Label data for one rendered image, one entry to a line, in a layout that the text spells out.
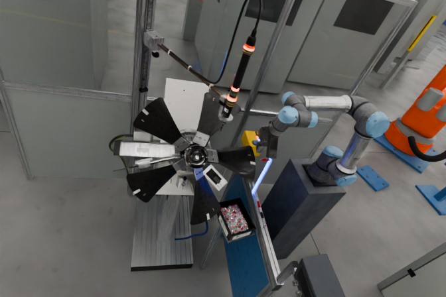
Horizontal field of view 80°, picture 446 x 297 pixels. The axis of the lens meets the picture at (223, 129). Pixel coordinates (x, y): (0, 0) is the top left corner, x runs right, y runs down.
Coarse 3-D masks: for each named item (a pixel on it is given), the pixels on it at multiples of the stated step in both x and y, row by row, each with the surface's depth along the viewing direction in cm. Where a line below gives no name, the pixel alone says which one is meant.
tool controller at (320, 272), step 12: (300, 264) 110; (312, 264) 106; (324, 264) 106; (300, 276) 111; (312, 276) 103; (324, 276) 103; (336, 276) 103; (300, 288) 112; (312, 288) 100; (324, 288) 100; (336, 288) 100
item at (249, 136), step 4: (244, 132) 187; (248, 132) 186; (252, 132) 187; (244, 136) 186; (248, 136) 183; (252, 136) 184; (244, 140) 186; (248, 140) 180; (252, 140) 181; (256, 140) 182; (244, 144) 185; (248, 144) 178; (252, 144) 178; (256, 152) 181
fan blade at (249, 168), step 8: (224, 152) 148; (232, 152) 150; (240, 152) 152; (248, 152) 154; (224, 160) 144; (232, 160) 146; (240, 160) 148; (248, 160) 151; (232, 168) 143; (240, 168) 145; (248, 168) 148; (248, 176) 146
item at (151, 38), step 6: (150, 30) 148; (144, 36) 148; (150, 36) 144; (156, 36) 145; (162, 36) 147; (144, 42) 149; (150, 42) 145; (156, 42) 145; (162, 42) 148; (150, 48) 147; (156, 48) 147
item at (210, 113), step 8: (208, 96) 147; (216, 96) 146; (208, 104) 146; (216, 104) 145; (208, 112) 145; (216, 112) 143; (232, 112) 142; (200, 120) 146; (208, 120) 143; (216, 120) 141; (200, 128) 143; (208, 128) 141; (216, 128) 140
